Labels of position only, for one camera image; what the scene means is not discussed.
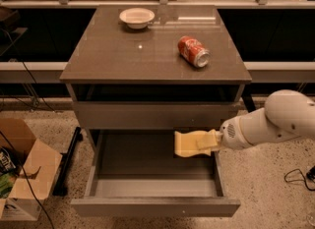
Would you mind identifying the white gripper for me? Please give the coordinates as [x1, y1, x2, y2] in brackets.
[197, 116, 251, 150]

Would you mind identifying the yellow sponge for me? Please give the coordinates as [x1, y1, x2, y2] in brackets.
[174, 131, 220, 157]

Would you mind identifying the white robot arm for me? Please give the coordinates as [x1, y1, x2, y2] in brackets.
[196, 89, 315, 150]

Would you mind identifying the closed grey top drawer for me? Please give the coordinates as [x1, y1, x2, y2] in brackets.
[73, 101, 240, 130]

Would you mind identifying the open grey middle drawer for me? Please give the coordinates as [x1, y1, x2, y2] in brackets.
[71, 131, 240, 217]

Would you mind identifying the grey drawer cabinet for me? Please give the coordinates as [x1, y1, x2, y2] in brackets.
[58, 4, 253, 148]

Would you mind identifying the red soda can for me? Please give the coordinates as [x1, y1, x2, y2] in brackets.
[177, 36, 211, 68]

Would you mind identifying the white bowl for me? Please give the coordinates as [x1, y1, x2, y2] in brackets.
[119, 8, 155, 29]

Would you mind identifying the black bar on floor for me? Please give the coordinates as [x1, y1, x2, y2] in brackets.
[53, 127, 83, 197]

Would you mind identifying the cardboard box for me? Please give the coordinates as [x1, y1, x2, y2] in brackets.
[0, 118, 62, 221]

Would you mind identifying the black chip bag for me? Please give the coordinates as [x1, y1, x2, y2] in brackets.
[0, 147, 17, 175]

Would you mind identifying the green snack bag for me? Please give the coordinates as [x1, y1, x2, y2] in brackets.
[0, 173, 17, 199]

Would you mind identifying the black cable left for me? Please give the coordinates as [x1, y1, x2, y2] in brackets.
[0, 26, 57, 229]

